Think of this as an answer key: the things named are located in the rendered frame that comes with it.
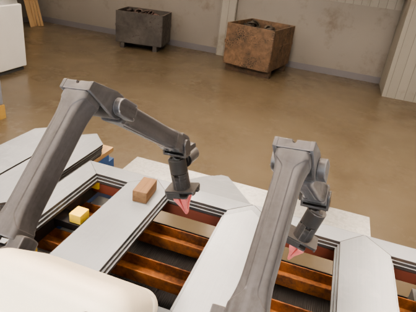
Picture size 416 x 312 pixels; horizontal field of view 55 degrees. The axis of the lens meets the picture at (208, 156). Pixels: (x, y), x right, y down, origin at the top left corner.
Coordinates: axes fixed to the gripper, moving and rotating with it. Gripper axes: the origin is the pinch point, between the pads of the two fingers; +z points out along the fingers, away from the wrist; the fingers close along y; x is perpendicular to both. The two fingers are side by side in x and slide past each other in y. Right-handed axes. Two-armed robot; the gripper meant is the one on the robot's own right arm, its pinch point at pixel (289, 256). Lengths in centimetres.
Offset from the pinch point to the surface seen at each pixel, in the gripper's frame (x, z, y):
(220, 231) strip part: -12.3, 13.9, 23.4
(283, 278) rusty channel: -14.5, 21.7, -4.8
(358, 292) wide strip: -3.2, 2.5, -24.6
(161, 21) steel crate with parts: -609, 114, 314
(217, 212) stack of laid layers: -26.4, 17.2, 28.4
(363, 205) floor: -218, 81, -68
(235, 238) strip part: -11.4, 12.5, 17.6
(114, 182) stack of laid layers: -26, 28, 74
